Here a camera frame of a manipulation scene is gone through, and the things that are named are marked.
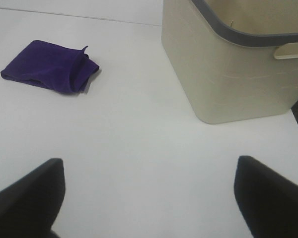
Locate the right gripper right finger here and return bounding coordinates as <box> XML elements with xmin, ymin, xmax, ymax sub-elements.
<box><xmin>234</xmin><ymin>156</ymin><xmax>298</xmax><ymax>238</ymax></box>

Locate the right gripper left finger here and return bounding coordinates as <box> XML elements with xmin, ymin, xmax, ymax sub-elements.
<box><xmin>0</xmin><ymin>158</ymin><xmax>66</xmax><ymax>238</ymax></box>

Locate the purple microfibre towel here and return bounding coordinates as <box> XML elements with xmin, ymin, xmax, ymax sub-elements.
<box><xmin>0</xmin><ymin>40</ymin><xmax>99</xmax><ymax>94</ymax></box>

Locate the beige bin with grey rim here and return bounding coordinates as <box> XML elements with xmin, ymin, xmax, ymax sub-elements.
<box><xmin>161</xmin><ymin>0</ymin><xmax>298</xmax><ymax>124</ymax></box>

